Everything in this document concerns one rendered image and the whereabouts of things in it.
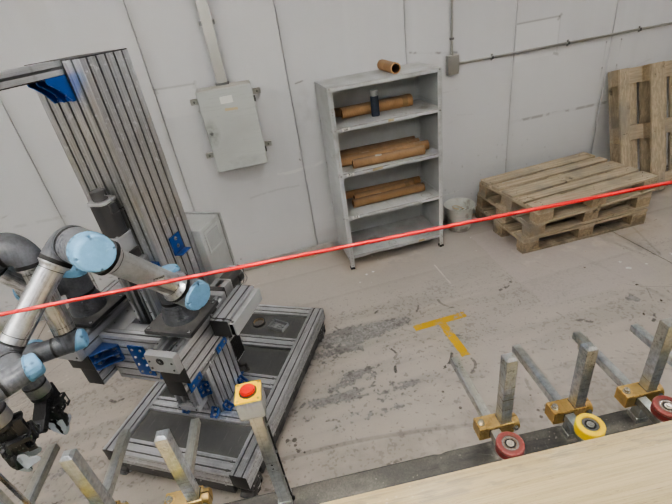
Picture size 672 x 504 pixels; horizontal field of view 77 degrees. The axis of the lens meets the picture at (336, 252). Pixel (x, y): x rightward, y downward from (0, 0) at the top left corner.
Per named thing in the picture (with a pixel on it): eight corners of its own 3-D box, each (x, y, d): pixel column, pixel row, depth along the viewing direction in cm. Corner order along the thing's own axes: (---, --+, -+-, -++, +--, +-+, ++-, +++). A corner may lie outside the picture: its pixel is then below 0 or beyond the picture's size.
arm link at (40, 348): (61, 346, 162) (57, 365, 153) (29, 357, 159) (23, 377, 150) (51, 331, 158) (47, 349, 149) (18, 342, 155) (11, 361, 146)
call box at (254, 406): (242, 403, 119) (235, 384, 115) (266, 397, 120) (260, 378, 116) (241, 424, 113) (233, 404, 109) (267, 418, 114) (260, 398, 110)
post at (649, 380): (626, 421, 151) (660, 317, 126) (635, 419, 151) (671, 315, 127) (633, 430, 148) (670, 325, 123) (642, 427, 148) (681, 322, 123)
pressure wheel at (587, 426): (605, 457, 127) (612, 432, 121) (578, 460, 127) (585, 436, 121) (589, 433, 134) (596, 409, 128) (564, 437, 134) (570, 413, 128)
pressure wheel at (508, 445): (525, 462, 129) (529, 438, 123) (516, 483, 124) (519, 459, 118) (499, 448, 134) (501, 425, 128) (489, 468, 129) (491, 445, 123)
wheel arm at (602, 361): (571, 339, 167) (572, 331, 165) (579, 337, 168) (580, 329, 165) (660, 433, 130) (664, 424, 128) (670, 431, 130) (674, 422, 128)
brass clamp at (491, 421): (472, 426, 140) (472, 416, 138) (510, 417, 141) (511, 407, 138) (480, 442, 135) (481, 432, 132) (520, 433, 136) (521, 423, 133)
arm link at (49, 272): (49, 214, 134) (-32, 361, 125) (64, 219, 128) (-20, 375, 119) (84, 228, 144) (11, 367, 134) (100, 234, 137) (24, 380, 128)
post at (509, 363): (492, 453, 147) (501, 352, 123) (501, 450, 147) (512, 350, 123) (497, 462, 144) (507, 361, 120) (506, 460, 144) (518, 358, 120)
